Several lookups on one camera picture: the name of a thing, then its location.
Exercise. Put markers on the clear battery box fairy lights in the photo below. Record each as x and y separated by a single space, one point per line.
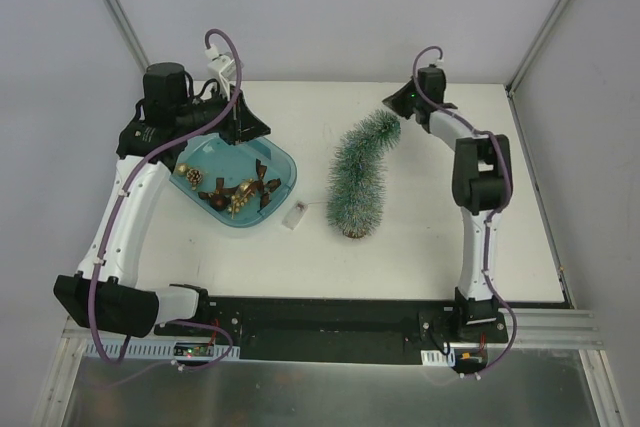
294 215

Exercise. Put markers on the brown ribbon bow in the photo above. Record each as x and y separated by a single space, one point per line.
264 190

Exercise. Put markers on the frosted pine cone ornament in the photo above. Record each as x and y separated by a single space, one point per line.
194 177

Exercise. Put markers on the right aluminium corner post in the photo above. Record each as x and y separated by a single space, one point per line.
542 36

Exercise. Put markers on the aluminium corner post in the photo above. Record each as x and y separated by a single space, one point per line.
542 36
127 32

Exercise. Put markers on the gold berry sprig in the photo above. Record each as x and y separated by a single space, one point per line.
243 193

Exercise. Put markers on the teal transparent plastic bin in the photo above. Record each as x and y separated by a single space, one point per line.
235 163

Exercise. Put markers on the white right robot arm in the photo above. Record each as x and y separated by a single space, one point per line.
481 187

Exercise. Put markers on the right controller board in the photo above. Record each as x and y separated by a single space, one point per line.
455 358

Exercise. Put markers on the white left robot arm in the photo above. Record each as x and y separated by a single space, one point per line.
102 294

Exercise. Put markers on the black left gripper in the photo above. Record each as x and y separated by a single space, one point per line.
236 114

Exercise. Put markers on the left aluminium corner post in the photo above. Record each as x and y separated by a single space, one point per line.
127 32

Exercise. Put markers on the brown matte ball ornament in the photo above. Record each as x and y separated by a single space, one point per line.
219 202

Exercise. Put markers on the controller board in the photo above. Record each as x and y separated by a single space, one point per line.
455 358
181 351

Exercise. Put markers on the small frosted green christmas tree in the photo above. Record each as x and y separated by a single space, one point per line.
356 191

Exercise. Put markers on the gold glitter ball ornament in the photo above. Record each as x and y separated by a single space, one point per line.
181 169

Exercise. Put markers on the left controller board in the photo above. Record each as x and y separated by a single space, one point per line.
181 351

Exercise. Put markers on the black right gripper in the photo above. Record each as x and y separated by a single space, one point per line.
404 103

